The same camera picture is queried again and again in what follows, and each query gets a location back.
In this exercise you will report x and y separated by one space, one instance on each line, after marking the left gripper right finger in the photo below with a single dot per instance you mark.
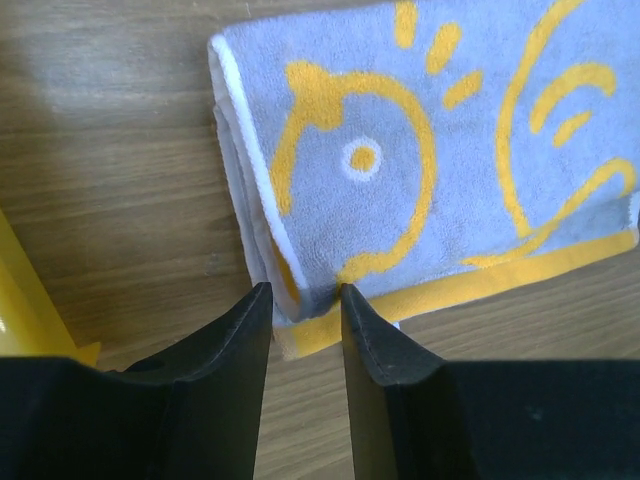
415 415

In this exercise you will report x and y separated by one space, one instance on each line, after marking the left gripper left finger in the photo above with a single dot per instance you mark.
190 411

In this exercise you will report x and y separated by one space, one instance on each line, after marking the yellow grey duck towel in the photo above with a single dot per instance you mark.
430 153

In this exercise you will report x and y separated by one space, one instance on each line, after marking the yellow plastic tray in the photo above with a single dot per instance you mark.
30 323

